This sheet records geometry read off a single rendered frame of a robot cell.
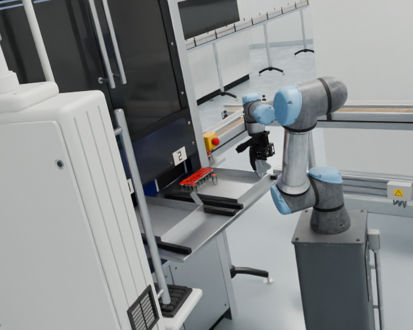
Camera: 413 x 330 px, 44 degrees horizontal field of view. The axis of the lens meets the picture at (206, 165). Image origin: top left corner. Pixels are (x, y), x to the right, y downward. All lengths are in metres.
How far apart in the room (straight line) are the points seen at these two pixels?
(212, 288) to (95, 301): 1.35
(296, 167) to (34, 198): 0.86
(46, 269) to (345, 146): 2.59
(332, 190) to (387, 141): 1.65
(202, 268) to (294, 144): 1.08
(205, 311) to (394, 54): 1.87
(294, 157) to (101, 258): 0.74
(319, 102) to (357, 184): 1.47
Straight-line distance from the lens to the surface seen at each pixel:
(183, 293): 1.68
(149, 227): 1.42
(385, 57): 3.32
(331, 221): 1.91
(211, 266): 2.59
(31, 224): 1.34
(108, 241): 1.26
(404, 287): 3.01
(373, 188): 2.96
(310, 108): 1.54
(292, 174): 1.73
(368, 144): 3.53
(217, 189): 2.20
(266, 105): 1.92
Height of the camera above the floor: 1.77
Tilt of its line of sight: 21 degrees down
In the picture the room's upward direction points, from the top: 11 degrees counter-clockwise
